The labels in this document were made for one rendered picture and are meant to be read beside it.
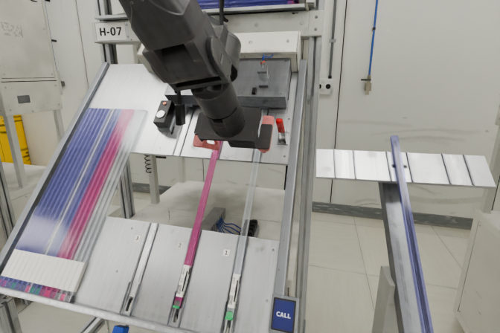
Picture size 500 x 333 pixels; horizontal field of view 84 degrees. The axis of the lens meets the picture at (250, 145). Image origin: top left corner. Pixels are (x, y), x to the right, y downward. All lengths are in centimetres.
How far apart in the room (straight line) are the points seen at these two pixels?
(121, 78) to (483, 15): 230
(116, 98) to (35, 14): 107
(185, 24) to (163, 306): 55
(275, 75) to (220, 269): 49
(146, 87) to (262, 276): 66
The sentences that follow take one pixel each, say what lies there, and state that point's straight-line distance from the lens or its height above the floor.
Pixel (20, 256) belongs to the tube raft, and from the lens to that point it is 91.
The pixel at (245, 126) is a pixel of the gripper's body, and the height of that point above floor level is 112.
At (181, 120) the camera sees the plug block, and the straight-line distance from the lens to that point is 62.
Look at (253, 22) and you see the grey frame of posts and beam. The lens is 90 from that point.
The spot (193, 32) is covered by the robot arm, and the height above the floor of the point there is 125.
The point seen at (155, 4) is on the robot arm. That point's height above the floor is 127.
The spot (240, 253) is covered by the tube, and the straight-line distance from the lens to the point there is 62.
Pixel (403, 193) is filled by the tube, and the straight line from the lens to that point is 62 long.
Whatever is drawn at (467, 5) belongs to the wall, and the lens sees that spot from 256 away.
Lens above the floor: 121
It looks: 15 degrees down
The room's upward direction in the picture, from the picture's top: straight up
